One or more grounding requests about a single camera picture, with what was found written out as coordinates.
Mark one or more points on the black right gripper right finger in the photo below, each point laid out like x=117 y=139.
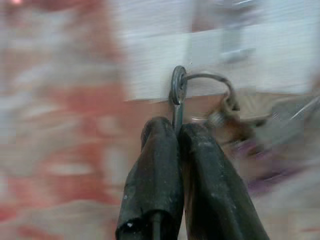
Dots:
x=207 y=187

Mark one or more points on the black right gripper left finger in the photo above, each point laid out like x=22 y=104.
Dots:
x=155 y=175

